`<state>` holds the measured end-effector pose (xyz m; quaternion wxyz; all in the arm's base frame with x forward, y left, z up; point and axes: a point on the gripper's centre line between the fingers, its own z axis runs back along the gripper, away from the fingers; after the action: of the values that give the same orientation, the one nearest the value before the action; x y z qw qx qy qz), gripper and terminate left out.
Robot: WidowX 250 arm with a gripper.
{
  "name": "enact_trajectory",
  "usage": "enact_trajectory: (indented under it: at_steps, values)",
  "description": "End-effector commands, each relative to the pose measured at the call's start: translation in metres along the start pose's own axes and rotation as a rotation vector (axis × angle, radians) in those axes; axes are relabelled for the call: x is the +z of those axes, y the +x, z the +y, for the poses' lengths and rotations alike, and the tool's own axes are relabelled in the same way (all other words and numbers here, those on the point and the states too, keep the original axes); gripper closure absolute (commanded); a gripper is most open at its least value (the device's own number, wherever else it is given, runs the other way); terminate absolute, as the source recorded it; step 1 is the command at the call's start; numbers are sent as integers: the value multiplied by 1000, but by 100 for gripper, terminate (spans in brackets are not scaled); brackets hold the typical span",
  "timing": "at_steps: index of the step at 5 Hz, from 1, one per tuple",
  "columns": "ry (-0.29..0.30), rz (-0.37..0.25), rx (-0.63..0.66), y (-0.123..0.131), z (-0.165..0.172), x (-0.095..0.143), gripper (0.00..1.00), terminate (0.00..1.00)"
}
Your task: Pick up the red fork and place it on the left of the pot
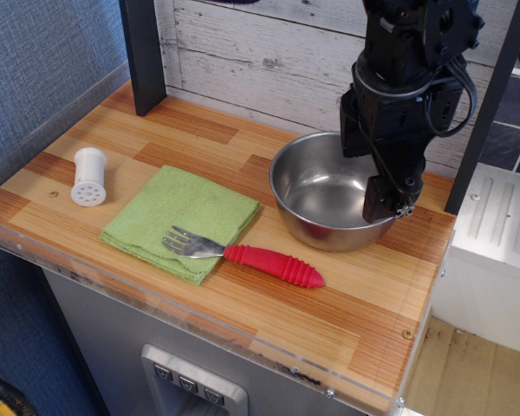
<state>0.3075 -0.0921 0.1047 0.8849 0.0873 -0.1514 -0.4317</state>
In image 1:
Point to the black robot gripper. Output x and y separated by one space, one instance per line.
397 106

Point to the red handled metal fork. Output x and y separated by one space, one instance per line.
287 268

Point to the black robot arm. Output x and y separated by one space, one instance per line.
436 31

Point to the stainless steel bowl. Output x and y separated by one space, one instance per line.
320 194

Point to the white ridged appliance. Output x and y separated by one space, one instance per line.
479 288

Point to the green folded cloth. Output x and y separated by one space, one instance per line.
177 197

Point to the clear acrylic table edge guard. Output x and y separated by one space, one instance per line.
351 341

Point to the white plastic spool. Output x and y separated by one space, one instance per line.
89 189

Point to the grey cabinet with button panel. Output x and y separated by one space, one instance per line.
149 355

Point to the dark right frame post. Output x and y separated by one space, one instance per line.
498 83

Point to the dark frame post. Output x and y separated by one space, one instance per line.
143 53
498 83

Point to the dark left frame post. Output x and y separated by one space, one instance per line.
143 53

